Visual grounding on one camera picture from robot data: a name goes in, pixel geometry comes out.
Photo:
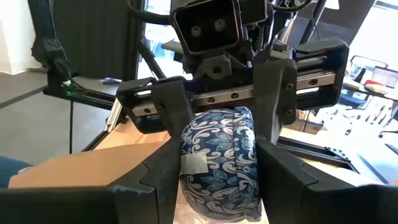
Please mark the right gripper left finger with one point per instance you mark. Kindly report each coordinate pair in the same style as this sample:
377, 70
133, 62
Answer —
93, 205

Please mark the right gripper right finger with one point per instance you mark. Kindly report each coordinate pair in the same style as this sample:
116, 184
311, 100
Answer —
311, 202

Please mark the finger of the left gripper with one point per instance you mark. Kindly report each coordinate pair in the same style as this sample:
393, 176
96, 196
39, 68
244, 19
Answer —
172, 105
275, 93

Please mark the small blue item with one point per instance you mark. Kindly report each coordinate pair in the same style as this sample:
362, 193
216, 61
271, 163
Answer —
224, 161

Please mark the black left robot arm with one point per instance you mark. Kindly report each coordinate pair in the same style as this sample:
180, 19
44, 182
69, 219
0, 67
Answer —
276, 21

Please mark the dark partition panel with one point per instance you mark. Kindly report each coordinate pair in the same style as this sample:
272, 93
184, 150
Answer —
93, 37

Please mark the open laptop lit screen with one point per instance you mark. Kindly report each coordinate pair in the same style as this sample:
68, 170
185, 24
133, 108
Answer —
385, 76

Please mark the black office chair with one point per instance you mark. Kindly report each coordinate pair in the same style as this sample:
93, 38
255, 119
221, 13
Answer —
391, 124

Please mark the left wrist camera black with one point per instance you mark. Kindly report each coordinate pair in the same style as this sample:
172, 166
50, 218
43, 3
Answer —
206, 28

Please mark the silver bracket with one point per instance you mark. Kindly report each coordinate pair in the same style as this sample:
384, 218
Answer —
113, 115

